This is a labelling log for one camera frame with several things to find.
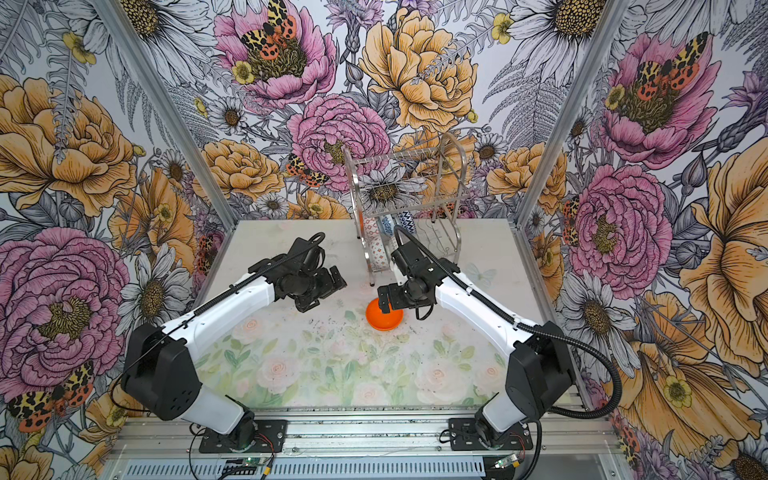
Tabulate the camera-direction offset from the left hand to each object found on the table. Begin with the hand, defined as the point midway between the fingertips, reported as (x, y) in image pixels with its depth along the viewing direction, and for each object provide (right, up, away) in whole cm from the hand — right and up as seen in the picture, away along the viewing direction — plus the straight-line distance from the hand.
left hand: (333, 299), depth 84 cm
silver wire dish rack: (+25, +36, +31) cm, 54 cm away
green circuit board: (+44, -36, -13) cm, 58 cm away
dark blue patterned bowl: (+10, +19, +19) cm, 29 cm away
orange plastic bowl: (+14, -7, +5) cm, 16 cm away
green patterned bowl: (+12, +13, +12) cm, 21 cm away
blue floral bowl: (+15, +22, +20) cm, 33 cm away
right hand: (+18, -3, -3) cm, 18 cm away
